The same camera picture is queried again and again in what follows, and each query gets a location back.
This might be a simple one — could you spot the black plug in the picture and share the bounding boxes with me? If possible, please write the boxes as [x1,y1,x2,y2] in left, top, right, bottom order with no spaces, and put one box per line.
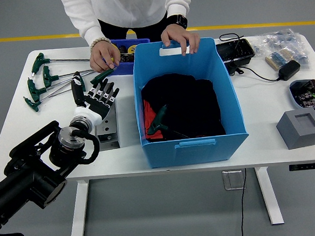
[227,60,245,77]

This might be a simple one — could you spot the person's left hand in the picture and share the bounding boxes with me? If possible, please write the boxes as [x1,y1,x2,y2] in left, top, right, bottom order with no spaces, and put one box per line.
[159,22,202,58]

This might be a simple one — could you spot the large blue storage box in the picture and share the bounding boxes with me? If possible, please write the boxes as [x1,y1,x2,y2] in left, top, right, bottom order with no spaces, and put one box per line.
[129,35,251,171]

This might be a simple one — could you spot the large green T-handle hex key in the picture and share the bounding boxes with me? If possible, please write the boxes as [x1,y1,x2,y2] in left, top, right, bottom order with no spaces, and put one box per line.
[145,102,191,142]

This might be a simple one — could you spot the dark small device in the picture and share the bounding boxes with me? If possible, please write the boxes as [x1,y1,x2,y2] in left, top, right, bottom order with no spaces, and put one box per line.
[120,53,136,64]

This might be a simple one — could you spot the black adapter cord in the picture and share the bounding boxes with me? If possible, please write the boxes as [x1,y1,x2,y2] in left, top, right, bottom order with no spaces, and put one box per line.
[239,63,283,85]

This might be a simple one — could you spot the grey foam block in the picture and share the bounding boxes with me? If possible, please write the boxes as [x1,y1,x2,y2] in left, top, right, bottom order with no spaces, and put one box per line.
[275,107,315,151]

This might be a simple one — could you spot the small blue plastic bin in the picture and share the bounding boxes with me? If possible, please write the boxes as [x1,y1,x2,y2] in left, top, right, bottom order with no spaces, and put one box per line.
[108,37,153,77]

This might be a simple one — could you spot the pale blue dish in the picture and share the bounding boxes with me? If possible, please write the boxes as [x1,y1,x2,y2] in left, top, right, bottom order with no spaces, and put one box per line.
[289,78,315,115]

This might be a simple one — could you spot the black table control panel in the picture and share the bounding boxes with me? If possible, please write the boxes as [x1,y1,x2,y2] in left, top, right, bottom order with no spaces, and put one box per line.
[289,162,315,172]

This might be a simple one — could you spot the black looped cable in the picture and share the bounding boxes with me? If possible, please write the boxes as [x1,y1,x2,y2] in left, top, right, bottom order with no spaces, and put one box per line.
[218,32,250,75]

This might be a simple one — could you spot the loose electronic components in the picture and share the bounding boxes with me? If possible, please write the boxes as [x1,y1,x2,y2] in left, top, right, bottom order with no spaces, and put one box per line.
[290,79,315,113]

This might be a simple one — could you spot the taped resistor strip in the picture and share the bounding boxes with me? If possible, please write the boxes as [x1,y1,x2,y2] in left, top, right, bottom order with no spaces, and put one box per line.
[264,47,295,72]

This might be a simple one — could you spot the black hanging floor cable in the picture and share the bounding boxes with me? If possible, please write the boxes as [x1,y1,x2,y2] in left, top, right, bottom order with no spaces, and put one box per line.
[236,168,252,236]

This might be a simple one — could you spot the metal tool stand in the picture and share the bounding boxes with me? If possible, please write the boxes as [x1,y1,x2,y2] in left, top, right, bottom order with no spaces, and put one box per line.
[92,98,121,151]

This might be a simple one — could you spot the black power adapter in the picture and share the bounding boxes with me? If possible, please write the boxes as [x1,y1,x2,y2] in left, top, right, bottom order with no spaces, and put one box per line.
[277,59,302,82]

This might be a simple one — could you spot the white table leg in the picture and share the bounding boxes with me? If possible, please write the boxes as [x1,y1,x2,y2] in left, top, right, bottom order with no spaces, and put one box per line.
[66,179,93,236]
[254,165,285,226]

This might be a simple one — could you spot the metal floor socket box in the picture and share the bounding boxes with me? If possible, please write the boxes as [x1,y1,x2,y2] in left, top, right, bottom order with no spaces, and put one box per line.
[222,169,246,191]

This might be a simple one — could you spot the black cloth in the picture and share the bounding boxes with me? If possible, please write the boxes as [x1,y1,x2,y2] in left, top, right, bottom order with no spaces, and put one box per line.
[139,70,226,142]

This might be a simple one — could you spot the person's right hand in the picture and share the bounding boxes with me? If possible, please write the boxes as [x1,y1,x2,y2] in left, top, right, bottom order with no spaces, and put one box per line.
[88,41,122,74]

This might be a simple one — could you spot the beaded bracelet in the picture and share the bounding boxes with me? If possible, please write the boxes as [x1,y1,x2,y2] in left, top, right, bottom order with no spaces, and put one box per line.
[89,37,113,53]

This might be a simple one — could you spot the black plastic tray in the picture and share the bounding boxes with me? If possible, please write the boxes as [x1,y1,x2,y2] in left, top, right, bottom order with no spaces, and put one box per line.
[215,37,257,69]

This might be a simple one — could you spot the red cloth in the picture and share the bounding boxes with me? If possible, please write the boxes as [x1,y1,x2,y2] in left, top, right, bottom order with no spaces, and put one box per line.
[142,98,165,140]

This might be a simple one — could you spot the clear plastic parts bags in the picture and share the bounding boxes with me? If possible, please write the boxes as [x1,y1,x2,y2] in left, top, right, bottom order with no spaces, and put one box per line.
[251,27,311,75]

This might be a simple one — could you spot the person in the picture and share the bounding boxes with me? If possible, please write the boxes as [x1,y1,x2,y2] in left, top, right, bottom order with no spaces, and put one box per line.
[59,0,197,48]

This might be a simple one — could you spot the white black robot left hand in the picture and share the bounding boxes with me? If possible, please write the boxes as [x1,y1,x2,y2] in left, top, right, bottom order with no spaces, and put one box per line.
[70,68,123,129]

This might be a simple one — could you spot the black wrist watch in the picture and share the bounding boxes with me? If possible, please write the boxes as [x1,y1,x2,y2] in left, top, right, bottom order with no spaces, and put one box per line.
[166,13,189,31]

